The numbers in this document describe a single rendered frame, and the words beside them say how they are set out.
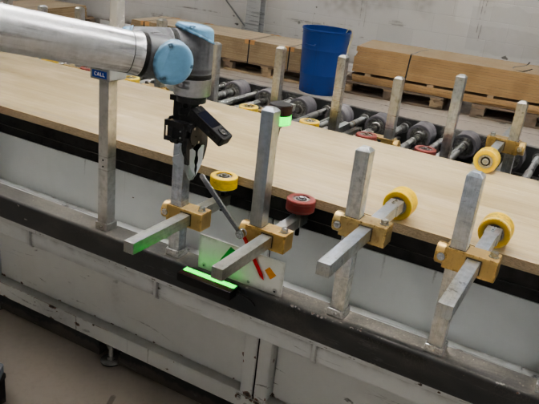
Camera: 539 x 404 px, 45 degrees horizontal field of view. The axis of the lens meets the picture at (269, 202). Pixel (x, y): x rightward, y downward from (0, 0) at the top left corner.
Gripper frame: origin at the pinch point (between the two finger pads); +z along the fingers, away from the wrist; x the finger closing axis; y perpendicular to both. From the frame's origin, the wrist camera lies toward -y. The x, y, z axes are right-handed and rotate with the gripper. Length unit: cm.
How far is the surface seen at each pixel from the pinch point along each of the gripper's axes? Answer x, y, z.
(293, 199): -20.9, -18.5, 7.5
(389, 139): -115, -13, 11
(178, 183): -6.3, 8.9, 6.1
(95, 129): -31, 62, 8
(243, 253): 7.3, -20.4, 12.1
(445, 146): -115, -35, 9
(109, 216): -7.4, 33.7, 23.9
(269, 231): -5.9, -19.8, 11.1
